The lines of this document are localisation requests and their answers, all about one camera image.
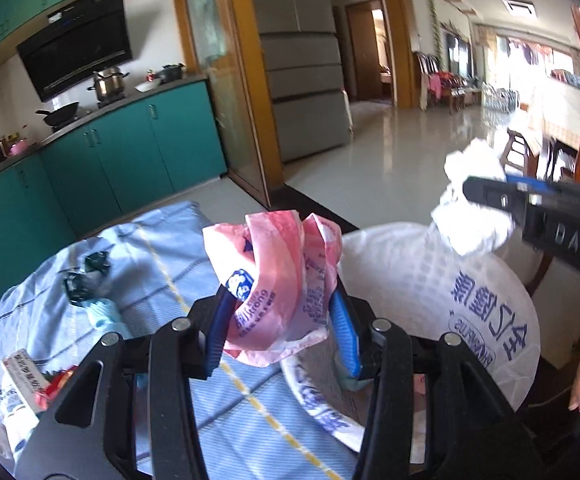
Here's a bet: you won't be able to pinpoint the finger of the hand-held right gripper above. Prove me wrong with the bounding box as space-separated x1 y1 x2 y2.
462 175 563 222

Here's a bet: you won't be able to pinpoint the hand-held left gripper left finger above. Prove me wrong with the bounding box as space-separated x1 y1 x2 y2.
14 284 243 480

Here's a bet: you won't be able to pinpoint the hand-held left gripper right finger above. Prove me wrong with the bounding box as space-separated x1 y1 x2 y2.
327 287 527 480

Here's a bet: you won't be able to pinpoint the white plastic bag blue print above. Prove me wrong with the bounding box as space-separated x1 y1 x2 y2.
280 139 542 453

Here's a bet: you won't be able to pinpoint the pink printed plastic bag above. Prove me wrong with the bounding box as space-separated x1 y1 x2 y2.
202 210 343 368

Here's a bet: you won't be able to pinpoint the dark green foil wrapper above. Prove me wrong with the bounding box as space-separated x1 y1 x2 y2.
82 252 112 274
62 270 97 304

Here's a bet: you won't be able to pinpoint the wooden dining chair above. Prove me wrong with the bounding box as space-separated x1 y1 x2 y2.
504 127 542 181

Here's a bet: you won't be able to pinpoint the blue checked tablecloth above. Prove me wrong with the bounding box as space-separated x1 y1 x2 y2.
0 200 371 480

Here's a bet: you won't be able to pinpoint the light blue wrapper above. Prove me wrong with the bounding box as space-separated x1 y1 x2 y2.
87 297 133 341

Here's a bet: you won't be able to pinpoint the red cloth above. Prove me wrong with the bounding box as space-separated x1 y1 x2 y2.
430 72 464 99

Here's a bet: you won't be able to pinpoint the red snack wrapper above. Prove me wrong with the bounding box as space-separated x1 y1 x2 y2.
35 367 78 412

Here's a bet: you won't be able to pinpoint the wooden interior door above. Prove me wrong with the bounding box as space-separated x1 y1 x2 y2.
345 0 396 104

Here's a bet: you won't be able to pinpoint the ceiling air vent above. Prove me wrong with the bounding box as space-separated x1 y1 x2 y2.
500 0 539 17

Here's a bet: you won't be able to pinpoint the white printed packet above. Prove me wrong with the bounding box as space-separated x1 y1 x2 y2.
0 350 53 411

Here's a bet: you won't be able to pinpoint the teal base cabinets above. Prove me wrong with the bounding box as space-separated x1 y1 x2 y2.
0 80 229 411

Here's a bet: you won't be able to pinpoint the grey refrigerator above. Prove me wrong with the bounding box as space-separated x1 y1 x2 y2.
245 0 354 164

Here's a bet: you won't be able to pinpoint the clear plastic bag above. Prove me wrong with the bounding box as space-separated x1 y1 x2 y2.
0 385 41 463

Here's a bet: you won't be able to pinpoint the wooden framed glass door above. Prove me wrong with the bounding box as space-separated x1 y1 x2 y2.
172 0 287 209

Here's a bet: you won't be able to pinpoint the black lidded pot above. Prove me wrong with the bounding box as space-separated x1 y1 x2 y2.
156 62 187 84

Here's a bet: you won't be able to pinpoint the black wok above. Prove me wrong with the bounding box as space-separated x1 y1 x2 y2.
35 101 81 129

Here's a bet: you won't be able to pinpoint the steel cooking pot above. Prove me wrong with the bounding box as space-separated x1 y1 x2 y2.
87 66 130 102

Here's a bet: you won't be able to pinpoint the black range hood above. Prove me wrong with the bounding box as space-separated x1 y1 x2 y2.
16 0 133 103

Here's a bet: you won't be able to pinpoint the green wall garland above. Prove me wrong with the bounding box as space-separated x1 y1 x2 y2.
429 0 444 61

